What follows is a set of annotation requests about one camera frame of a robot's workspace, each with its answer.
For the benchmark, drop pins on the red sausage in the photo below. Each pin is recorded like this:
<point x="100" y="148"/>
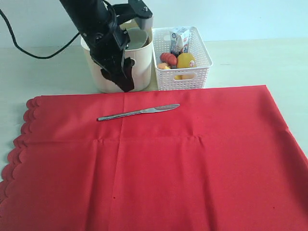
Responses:
<point x="168" y="58"/>

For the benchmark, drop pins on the red tablecloth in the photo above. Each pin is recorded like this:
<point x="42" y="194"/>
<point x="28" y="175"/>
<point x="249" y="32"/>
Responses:
<point x="225" y="160"/>

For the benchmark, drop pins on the white ceramic bowl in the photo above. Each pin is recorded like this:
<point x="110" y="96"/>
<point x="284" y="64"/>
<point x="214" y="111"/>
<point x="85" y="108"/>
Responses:
<point x="138" y="38"/>

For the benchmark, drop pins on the large cream plastic bin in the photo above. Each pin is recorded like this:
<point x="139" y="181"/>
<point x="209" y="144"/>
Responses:
<point x="141" y="71"/>

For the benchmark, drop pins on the yellow lemon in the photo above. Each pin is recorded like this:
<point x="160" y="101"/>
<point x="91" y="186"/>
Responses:
<point x="186" y="60"/>

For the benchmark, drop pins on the yellow cheese wedge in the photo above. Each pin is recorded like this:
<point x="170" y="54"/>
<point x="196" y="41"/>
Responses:
<point x="176" y="77"/>

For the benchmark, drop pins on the silver table knife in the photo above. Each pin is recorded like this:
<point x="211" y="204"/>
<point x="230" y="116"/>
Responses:
<point x="142" y="111"/>

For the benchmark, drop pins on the white woven plastic basket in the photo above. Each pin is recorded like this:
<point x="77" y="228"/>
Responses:
<point x="195" y="77"/>

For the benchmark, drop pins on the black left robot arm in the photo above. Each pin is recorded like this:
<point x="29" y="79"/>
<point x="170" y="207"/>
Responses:
<point x="71" y="7"/>

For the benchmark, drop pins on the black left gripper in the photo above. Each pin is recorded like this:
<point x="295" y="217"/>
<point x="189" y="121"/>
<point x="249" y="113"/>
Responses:
<point x="98" y="25"/>

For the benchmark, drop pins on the dark wooden spoon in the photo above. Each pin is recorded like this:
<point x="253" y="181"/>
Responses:
<point x="116" y="63"/>

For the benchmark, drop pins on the fried chicken nugget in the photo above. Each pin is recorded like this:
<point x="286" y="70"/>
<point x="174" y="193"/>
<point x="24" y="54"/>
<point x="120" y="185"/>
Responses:
<point x="163" y="66"/>

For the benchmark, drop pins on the small milk carton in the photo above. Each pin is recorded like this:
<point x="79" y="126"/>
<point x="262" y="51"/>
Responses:
<point x="179" y="40"/>

